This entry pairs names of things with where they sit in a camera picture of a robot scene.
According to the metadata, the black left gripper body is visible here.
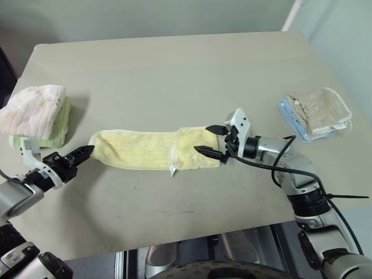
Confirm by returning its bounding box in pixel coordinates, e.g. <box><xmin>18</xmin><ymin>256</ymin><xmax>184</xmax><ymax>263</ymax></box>
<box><xmin>25</xmin><ymin>152</ymin><xmax>79</xmax><ymax>185</ymax></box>

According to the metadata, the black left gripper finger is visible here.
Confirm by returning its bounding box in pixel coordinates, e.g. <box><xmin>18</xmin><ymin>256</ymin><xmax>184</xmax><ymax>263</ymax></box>
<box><xmin>66</xmin><ymin>145</ymin><xmax>96</xmax><ymax>160</ymax></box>
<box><xmin>71</xmin><ymin>149</ymin><xmax>95</xmax><ymax>170</ymax></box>

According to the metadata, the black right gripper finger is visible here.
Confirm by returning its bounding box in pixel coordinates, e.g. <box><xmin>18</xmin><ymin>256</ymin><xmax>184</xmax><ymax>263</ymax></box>
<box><xmin>205</xmin><ymin>124</ymin><xmax>231</xmax><ymax>137</ymax></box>
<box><xmin>193</xmin><ymin>145</ymin><xmax>230</xmax><ymax>164</ymax></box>

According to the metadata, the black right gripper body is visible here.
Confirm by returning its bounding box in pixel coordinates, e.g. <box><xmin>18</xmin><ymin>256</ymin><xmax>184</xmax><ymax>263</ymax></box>
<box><xmin>218</xmin><ymin>125</ymin><xmax>242</xmax><ymax>164</ymax></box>

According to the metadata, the yellow fluffy towel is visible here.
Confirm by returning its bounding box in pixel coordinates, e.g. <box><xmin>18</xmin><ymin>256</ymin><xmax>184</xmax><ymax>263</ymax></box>
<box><xmin>88</xmin><ymin>126</ymin><xmax>223</xmax><ymax>177</ymax></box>

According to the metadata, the green folded towel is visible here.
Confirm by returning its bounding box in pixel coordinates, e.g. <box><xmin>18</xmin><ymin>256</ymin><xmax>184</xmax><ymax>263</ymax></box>
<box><xmin>8</xmin><ymin>96</ymin><xmax>72</xmax><ymax>151</ymax></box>

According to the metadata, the blue folded towel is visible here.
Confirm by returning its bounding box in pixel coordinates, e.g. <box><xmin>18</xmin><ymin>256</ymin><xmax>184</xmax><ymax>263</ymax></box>
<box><xmin>278</xmin><ymin>96</ymin><xmax>354</xmax><ymax>144</ymax></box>

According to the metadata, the pink folded towel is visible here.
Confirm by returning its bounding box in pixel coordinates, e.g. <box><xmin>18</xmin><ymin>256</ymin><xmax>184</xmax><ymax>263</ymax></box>
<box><xmin>0</xmin><ymin>84</ymin><xmax>67</xmax><ymax>141</ymax></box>

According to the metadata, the beige folded towel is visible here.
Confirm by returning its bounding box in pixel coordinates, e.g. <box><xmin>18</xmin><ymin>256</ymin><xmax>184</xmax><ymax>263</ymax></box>
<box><xmin>284</xmin><ymin>87</ymin><xmax>353</xmax><ymax>136</ymax></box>

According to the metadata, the dark panel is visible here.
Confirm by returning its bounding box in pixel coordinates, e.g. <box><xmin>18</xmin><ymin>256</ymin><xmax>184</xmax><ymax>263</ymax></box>
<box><xmin>0</xmin><ymin>45</ymin><xmax>19</xmax><ymax>109</ymax></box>

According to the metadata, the silver rounded shell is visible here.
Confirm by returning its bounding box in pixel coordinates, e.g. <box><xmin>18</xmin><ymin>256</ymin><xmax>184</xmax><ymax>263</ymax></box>
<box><xmin>144</xmin><ymin>229</ymin><xmax>289</xmax><ymax>279</ymax></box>

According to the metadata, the dark rounded disc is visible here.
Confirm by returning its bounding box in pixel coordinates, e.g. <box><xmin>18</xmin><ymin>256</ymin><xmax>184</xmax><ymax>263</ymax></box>
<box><xmin>163</xmin><ymin>259</ymin><xmax>288</xmax><ymax>279</ymax></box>

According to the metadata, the white vertical pipe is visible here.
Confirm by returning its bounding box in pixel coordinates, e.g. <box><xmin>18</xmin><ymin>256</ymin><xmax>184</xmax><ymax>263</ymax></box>
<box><xmin>281</xmin><ymin>0</ymin><xmax>306</xmax><ymax>32</ymax></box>

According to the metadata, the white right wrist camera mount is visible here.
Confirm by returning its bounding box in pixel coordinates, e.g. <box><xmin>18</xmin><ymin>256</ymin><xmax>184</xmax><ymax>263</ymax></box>
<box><xmin>223</xmin><ymin>108</ymin><xmax>252</xmax><ymax>155</ymax></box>

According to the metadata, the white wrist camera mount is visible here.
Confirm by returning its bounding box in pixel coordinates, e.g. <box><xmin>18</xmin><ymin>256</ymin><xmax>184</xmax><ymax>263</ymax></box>
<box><xmin>19</xmin><ymin>137</ymin><xmax>63</xmax><ymax>190</ymax></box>
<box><xmin>223</xmin><ymin>108</ymin><xmax>252</xmax><ymax>155</ymax></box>

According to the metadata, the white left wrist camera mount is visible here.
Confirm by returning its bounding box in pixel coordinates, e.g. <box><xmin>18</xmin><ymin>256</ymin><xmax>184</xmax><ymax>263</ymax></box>
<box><xmin>19</xmin><ymin>137</ymin><xmax>63</xmax><ymax>190</ymax></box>

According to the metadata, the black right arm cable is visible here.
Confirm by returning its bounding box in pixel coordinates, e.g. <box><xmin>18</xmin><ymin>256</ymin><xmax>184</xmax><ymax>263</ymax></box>
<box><xmin>226</xmin><ymin>134</ymin><xmax>364</xmax><ymax>257</ymax></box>

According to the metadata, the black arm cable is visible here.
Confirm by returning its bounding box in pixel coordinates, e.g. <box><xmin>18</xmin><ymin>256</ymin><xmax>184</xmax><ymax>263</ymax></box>
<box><xmin>0</xmin><ymin>169</ymin><xmax>22</xmax><ymax>184</ymax></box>
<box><xmin>226</xmin><ymin>134</ymin><xmax>364</xmax><ymax>257</ymax></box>

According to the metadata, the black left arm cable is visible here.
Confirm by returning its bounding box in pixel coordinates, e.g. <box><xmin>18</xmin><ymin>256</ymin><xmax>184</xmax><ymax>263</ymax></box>
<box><xmin>0</xmin><ymin>169</ymin><xmax>22</xmax><ymax>184</ymax></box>

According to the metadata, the aluminium table frame post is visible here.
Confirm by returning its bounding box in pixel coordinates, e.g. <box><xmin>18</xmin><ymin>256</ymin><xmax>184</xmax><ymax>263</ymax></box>
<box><xmin>114</xmin><ymin>250</ymin><xmax>129</xmax><ymax>279</ymax></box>

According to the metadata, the black cable tie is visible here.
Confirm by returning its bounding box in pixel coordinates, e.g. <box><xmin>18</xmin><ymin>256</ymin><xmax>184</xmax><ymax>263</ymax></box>
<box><xmin>326</xmin><ymin>194</ymin><xmax>371</xmax><ymax>202</ymax></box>

